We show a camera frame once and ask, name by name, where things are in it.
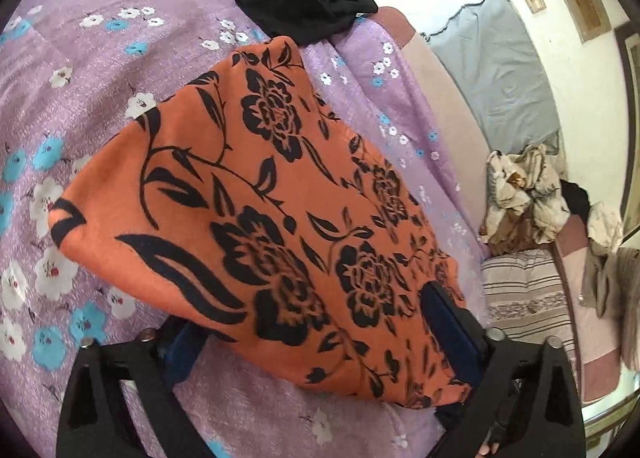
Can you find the orange black floral garment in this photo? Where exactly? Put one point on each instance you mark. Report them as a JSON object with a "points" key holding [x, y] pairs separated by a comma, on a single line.
{"points": [[250, 188]]}

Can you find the purple floral bedsheet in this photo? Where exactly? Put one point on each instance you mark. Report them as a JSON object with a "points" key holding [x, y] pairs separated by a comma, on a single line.
{"points": [[100, 63]]}

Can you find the striped pillow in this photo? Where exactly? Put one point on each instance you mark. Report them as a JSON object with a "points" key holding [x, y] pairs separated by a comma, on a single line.
{"points": [[525, 288]]}

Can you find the cream brown floral cloth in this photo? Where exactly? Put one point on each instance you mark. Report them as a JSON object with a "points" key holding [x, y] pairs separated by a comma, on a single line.
{"points": [[520, 198]]}

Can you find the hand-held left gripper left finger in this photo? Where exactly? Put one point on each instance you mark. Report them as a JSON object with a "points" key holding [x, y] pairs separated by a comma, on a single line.
{"points": [[181, 353]]}

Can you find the grey cloth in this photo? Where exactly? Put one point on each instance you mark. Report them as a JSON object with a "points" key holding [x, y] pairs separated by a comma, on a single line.
{"points": [[597, 283]]}

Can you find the pink mattress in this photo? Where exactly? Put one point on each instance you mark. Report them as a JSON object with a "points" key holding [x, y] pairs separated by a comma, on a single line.
{"points": [[450, 103]]}

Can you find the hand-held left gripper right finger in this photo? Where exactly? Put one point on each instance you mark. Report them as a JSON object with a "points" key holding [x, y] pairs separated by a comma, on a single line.
{"points": [[450, 333]]}

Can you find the dark framed wall picture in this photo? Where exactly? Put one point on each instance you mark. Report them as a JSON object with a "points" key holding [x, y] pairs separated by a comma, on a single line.
{"points": [[632, 88]]}

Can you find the beige wall switch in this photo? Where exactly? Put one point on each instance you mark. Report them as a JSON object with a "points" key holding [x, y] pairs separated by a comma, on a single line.
{"points": [[534, 0]]}

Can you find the grey pillow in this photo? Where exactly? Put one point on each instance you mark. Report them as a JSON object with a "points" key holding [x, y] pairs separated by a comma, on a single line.
{"points": [[500, 68]]}

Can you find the black cloth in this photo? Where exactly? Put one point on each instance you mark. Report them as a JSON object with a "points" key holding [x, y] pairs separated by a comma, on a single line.
{"points": [[576, 200]]}

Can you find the metal wall panel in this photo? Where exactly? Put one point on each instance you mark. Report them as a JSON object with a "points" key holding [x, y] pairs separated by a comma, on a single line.
{"points": [[580, 1]]}

